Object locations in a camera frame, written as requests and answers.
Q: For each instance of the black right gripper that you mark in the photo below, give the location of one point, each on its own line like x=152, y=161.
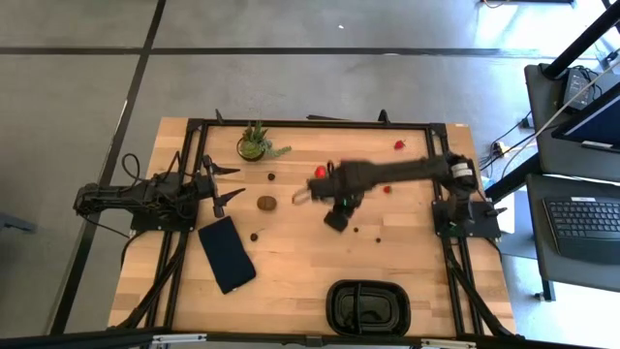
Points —
x=339, y=186

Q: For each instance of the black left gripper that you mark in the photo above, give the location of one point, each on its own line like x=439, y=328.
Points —
x=213, y=194

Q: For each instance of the large red toy strawberry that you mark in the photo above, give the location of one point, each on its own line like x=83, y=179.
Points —
x=320, y=171

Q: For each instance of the brown toy kiwi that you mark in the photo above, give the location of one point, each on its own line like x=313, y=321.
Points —
x=267, y=203

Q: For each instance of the dark cherry with green stem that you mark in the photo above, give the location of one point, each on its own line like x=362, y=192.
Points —
x=254, y=237

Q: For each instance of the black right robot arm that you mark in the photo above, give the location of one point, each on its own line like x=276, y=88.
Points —
x=412, y=169

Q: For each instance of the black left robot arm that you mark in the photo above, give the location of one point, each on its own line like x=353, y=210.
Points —
x=121, y=196

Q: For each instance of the potted artificial succulent plant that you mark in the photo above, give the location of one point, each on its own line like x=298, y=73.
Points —
x=252, y=145

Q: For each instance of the dark blue folded cloth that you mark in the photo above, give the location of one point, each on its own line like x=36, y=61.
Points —
x=226, y=254

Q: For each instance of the dark metal bowl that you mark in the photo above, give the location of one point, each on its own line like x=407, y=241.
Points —
x=368, y=307

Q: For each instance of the white power strip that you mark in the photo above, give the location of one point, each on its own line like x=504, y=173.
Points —
x=499, y=147

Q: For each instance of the dark grey desk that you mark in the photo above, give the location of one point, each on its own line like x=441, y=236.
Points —
x=542, y=136
x=537, y=242

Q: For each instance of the grey chair base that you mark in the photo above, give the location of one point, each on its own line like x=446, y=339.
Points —
x=14, y=224

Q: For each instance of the black computer keyboard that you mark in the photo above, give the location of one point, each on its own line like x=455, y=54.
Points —
x=581, y=223

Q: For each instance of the black power adapter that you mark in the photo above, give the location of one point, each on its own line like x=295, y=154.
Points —
x=576, y=87

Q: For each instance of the computer monitor with blue screen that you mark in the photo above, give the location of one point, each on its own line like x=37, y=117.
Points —
x=596, y=121

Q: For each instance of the black diagonal pole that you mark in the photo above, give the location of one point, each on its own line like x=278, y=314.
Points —
x=581, y=41

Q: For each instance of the black aluminium table frame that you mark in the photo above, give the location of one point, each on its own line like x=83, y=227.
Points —
x=315, y=124

